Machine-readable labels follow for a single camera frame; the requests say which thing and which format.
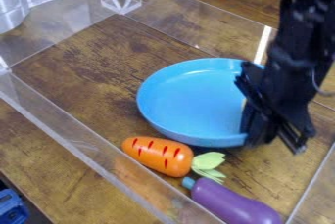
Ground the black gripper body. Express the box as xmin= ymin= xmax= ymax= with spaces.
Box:
xmin=234 ymin=48 xmax=333 ymax=154

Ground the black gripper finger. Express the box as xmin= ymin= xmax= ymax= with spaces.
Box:
xmin=249 ymin=112 xmax=278 ymax=146
xmin=240 ymin=100 xmax=260 ymax=134

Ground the blue round plastic tray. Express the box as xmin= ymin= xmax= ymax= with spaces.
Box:
xmin=136 ymin=58 xmax=248 ymax=148

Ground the purple toy eggplant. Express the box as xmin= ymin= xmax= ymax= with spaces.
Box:
xmin=182 ymin=177 xmax=284 ymax=224

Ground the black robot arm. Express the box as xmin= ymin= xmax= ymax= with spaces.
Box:
xmin=235 ymin=0 xmax=335 ymax=154

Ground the orange toy carrot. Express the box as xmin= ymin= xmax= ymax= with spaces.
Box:
xmin=122 ymin=136 xmax=226 ymax=183

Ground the blue plastic object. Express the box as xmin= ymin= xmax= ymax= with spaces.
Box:
xmin=0 ymin=189 xmax=28 ymax=224

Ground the clear acrylic enclosure wall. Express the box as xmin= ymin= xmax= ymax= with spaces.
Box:
xmin=0 ymin=0 xmax=335 ymax=224

